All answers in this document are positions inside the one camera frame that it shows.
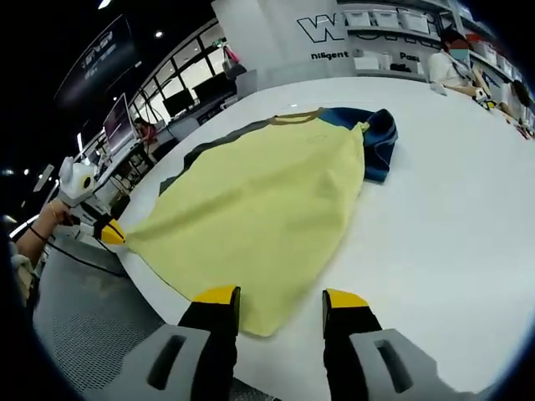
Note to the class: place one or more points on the large desktop monitor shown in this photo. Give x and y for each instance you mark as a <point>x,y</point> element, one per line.
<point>118,121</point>

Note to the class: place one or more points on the yellow garment with blue sleeves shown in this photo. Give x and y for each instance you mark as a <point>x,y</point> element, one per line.
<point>259,209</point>

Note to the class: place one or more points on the white lettered wall panel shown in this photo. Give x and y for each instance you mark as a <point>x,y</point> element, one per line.
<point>267,37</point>

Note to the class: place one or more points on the dark hanging banner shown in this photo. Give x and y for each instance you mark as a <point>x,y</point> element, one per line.
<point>100,54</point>

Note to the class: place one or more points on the white shelf rack with bins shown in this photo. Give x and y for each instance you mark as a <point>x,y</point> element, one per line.
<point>397,25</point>

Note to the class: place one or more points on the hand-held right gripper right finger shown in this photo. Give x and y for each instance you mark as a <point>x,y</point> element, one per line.
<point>359,359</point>

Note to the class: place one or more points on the person's left hand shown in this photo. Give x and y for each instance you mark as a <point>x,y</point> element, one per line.
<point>62,214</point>

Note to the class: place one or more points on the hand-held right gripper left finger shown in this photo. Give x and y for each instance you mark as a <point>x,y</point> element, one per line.
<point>179,359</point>

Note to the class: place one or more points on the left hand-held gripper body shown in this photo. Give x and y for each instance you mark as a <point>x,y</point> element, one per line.
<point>77,184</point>

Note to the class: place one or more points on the round ceiling light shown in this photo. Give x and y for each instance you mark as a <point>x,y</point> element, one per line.
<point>158,33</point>

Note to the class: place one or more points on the pink hanging bag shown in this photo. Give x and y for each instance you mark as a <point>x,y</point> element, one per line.
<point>230,56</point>

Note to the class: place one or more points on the grey mesh chair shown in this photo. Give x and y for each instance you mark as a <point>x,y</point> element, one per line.
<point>104,338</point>

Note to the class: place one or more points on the light grey cabinet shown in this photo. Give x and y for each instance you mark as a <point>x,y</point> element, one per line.
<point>246,83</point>

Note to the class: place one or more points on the black monitor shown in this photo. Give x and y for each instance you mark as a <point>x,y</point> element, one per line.
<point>179,105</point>
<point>209,92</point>

